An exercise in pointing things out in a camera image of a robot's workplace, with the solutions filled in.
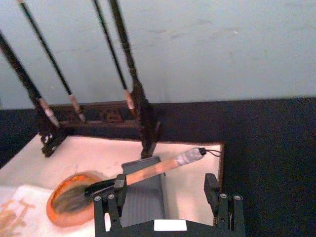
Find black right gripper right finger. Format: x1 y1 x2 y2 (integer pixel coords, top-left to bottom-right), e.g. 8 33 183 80
204 173 245 233

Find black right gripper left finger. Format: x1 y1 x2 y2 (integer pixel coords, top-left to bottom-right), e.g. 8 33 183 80
93 173 128 233

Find wooden handled calligraphy brush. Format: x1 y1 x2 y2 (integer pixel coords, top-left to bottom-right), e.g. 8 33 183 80
56 147 223 216

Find grey rectangular ink tray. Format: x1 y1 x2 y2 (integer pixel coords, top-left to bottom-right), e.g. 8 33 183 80
120 156 166 228

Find orange round dish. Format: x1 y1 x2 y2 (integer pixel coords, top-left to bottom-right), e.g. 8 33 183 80
46 171 107 228

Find white felt mat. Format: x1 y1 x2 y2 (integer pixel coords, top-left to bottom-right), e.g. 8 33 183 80
0 134 225 237

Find black table cloth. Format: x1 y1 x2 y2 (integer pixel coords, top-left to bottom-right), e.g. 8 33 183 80
0 97 316 237

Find dark wooden brush rack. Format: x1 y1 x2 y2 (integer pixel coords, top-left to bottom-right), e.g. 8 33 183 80
0 0 163 160

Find white paper with orange characters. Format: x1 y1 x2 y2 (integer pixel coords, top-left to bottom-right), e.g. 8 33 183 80
0 184 61 237

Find black hanging calligraphy brush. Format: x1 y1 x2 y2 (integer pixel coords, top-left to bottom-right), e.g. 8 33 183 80
16 0 86 123
92 0 138 117
37 96 61 128

